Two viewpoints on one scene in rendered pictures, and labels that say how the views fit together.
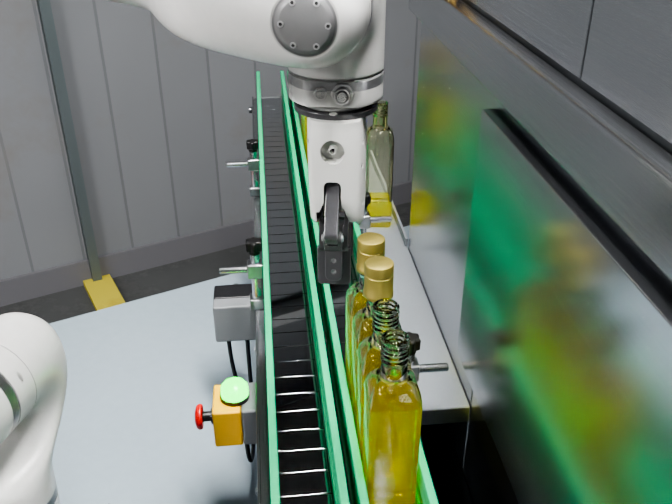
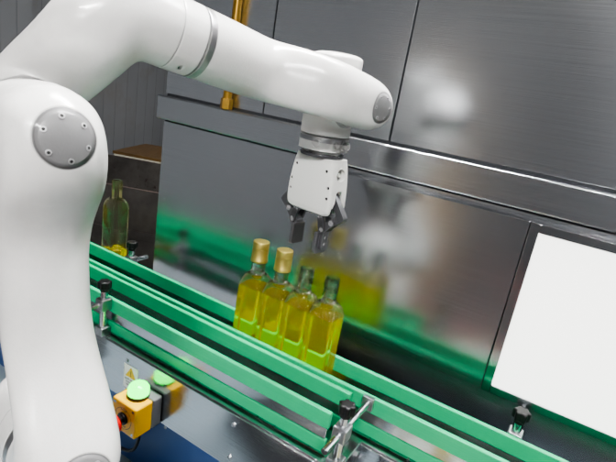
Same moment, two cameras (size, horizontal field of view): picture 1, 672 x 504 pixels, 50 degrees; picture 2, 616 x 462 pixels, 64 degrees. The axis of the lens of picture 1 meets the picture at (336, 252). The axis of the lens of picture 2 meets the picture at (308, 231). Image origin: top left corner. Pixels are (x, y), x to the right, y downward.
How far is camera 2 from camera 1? 0.71 m
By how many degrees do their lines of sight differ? 52
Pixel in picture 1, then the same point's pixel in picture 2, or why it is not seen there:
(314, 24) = (386, 108)
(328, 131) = (340, 165)
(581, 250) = (429, 205)
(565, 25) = not seen: hidden behind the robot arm
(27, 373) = not seen: hidden behind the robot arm
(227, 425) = (144, 416)
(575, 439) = (435, 287)
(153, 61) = not seen: outside the picture
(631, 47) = (431, 125)
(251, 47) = (359, 118)
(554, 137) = (388, 165)
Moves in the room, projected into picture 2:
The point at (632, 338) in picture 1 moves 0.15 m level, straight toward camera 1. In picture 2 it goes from (476, 227) to (544, 258)
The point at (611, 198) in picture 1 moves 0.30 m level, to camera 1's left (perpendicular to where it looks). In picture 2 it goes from (444, 181) to (362, 193)
